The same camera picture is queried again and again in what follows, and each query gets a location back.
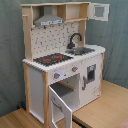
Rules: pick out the grey toy sink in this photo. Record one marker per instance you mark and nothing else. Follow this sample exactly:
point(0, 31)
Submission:
point(79, 51)

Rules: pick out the white oven door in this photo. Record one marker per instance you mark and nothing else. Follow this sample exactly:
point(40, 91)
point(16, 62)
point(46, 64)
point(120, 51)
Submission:
point(55, 100)

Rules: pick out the right stove knob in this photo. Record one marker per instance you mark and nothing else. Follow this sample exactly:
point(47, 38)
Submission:
point(74, 69)

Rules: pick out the white microwave door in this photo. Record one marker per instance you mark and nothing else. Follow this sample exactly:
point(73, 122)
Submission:
point(98, 11)

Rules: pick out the grey range hood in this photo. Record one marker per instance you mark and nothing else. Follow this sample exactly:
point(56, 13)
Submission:
point(48, 18)

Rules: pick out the wooden toy kitchen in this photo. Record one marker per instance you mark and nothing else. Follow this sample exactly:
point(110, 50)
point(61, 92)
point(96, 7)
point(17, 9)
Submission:
point(61, 72)

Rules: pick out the black stovetop red burners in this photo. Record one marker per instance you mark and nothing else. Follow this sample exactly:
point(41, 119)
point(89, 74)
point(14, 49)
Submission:
point(52, 59)

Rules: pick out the white fridge door dispenser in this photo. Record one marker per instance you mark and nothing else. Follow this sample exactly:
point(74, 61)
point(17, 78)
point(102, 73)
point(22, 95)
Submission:
point(90, 79)

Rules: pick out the left stove knob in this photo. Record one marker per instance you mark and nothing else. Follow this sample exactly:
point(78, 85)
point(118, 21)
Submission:
point(56, 75)

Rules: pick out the stove knob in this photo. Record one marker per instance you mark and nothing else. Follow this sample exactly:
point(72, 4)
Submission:
point(56, 75)
point(74, 69)

